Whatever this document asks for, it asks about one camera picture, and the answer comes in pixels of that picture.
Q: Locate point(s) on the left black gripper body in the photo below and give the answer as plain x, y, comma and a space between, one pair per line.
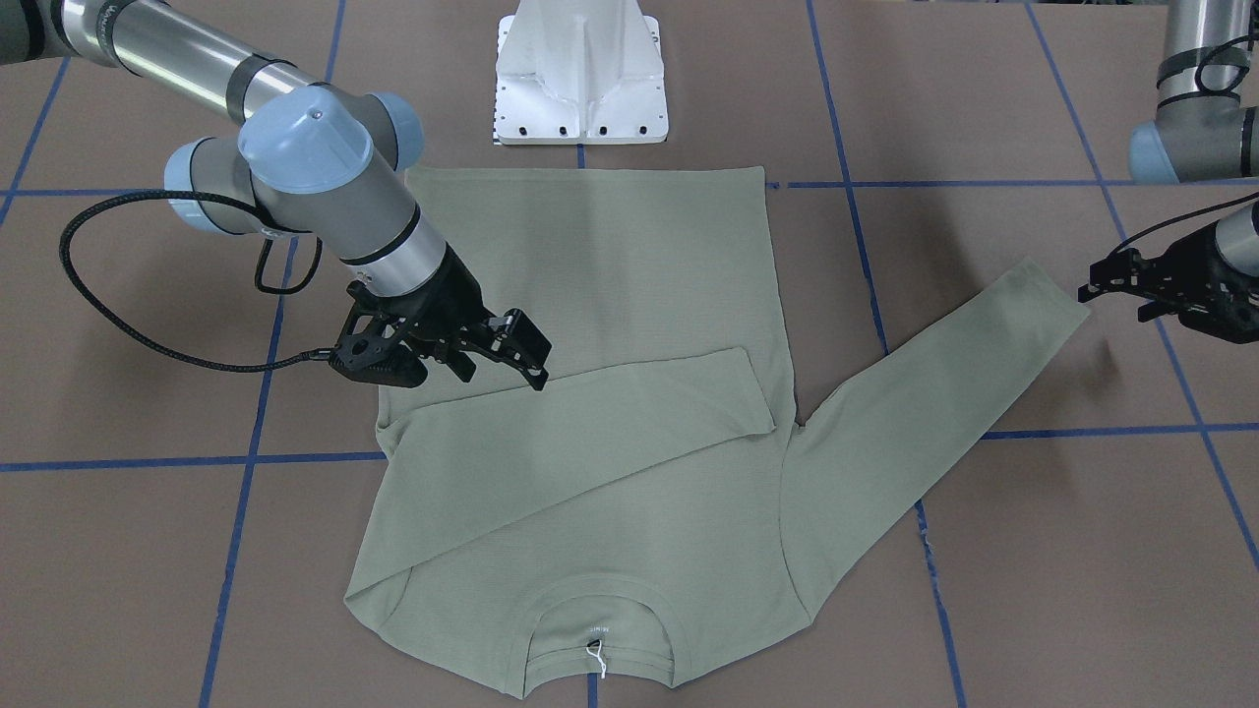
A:
1218, 285

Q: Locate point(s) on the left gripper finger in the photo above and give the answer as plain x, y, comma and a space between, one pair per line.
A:
1156, 309
1114, 276

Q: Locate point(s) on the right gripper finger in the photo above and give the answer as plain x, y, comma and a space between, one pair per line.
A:
514, 340
456, 360

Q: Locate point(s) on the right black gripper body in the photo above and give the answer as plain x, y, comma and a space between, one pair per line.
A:
455, 299

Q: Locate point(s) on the olive green long-sleeve shirt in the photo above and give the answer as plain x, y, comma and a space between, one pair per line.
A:
655, 510

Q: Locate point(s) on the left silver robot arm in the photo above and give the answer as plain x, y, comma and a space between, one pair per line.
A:
1201, 131

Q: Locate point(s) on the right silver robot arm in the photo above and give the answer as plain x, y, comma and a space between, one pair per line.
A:
308, 159

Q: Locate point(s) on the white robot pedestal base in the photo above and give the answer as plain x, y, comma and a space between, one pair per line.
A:
579, 73

